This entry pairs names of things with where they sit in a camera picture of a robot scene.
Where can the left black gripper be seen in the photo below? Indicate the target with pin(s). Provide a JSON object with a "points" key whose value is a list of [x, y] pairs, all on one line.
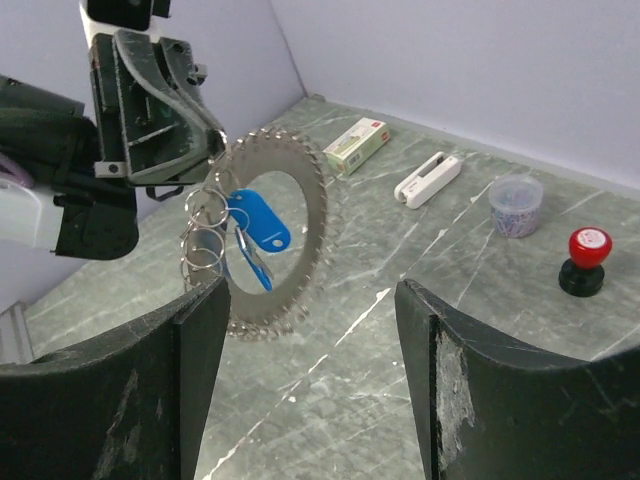
{"points": [[149, 111]]}

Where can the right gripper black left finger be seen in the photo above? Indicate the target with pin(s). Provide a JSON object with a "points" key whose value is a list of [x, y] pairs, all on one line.
{"points": [[129, 403]]}

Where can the clear cup of paperclips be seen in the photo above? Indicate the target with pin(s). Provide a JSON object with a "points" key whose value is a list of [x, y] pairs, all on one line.
{"points": [[515, 201]]}

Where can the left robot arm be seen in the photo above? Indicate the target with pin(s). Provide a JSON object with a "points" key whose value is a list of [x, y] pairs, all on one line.
{"points": [[74, 178]]}

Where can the blue tagged key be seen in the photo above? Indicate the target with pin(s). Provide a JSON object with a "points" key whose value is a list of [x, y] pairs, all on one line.
{"points": [[256, 217], [242, 263]]}

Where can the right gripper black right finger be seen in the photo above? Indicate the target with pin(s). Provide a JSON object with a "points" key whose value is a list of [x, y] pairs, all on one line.
{"points": [[489, 406]]}

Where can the white stapler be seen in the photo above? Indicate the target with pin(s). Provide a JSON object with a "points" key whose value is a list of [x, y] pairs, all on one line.
{"points": [[427, 180]]}

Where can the green white staple box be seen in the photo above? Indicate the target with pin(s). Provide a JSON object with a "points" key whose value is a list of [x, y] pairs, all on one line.
{"points": [[356, 145]]}

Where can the aluminium rail frame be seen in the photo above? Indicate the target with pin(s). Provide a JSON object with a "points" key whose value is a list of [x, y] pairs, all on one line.
{"points": [[15, 344]]}

